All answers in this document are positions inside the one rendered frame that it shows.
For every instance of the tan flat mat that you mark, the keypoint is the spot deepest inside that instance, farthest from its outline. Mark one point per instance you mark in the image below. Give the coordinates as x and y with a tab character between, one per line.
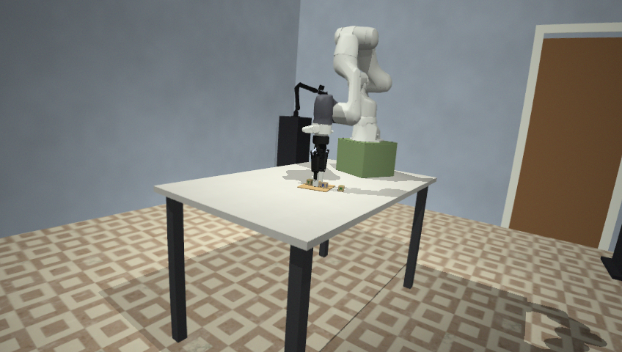
316	188

